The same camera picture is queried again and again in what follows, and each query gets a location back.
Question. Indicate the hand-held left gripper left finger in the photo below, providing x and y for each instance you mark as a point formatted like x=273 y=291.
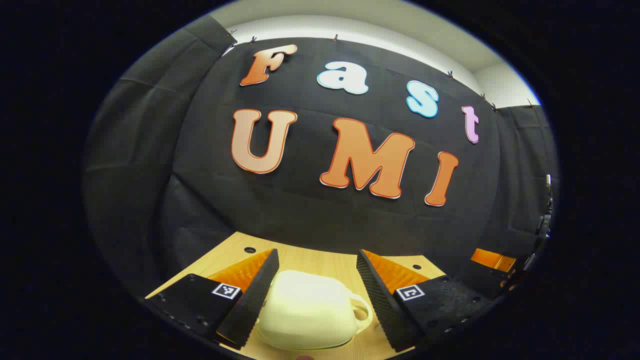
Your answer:
x=250 y=300

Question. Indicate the row of small backdrop clips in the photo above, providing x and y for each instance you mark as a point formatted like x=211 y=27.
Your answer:
x=335 y=38

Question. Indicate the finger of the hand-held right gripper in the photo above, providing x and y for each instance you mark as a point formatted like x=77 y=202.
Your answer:
x=492 y=260

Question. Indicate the cream yellow suitcase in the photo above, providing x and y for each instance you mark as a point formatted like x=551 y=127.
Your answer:
x=310 y=310

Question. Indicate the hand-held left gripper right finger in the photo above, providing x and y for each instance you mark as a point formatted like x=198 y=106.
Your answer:
x=382 y=300

